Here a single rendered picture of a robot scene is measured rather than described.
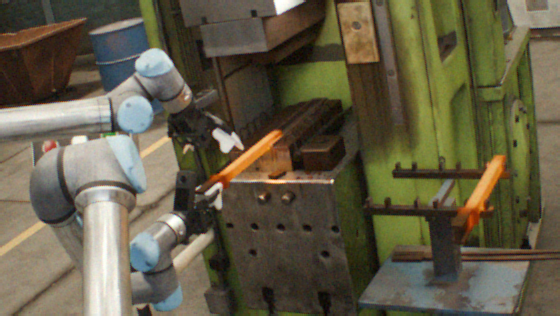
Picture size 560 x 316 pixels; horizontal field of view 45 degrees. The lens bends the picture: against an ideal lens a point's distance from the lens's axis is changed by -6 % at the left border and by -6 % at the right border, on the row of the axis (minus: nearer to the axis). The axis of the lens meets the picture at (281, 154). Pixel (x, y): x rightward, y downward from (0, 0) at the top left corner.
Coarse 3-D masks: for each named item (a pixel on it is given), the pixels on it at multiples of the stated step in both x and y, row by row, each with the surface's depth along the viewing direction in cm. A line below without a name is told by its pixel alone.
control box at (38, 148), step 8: (104, 96) 215; (88, 136) 214; (96, 136) 213; (136, 136) 217; (32, 144) 215; (40, 144) 215; (64, 144) 214; (136, 144) 216; (32, 152) 215; (40, 152) 214
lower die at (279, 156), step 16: (288, 112) 233; (320, 112) 225; (336, 112) 231; (272, 128) 220; (288, 128) 213; (304, 128) 213; (336, 128) 231; (272, 144) 203; (288, 144) 202; (256, 160) 207; (272, 160) 205; (288, 160) 202
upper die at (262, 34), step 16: (320, 0) 222; (272, 16) 194; (288, 16) 202; (304, 16) 211; (320, 16) 222; (208, 32) 197; (224, 32) 195; (240, 32) 193; (256, 32) 190; (272, 32) 193; (288, 32) 202; (208, 48) 199; (224, 48) 197; (240, 48) 194; (256, 48) 192; (272, 48) 193
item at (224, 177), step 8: (272, 136) 206; (256, 144) 202; (264, 144) 201; (248, 152) 197; (256, 152) 197; (264, 152) 201; (240, 160) 192; (248, 160) 193; (232, 168) 187; (240, 168) 189; (216, 176) 182; (224, 176) 181; (232, 176) 186; (208, 184) 178; (224, 184) 181; (200, 192) 174
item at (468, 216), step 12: (504, 156) 174; (492, 168) 169; (480, 180) 164; (492, 180) 164; (480, 192) 158; (468, 204) 154; (480, 204) 154; (468, 216) 147; (456, 228) 143; (468, 228) 149; (456, 240) 145
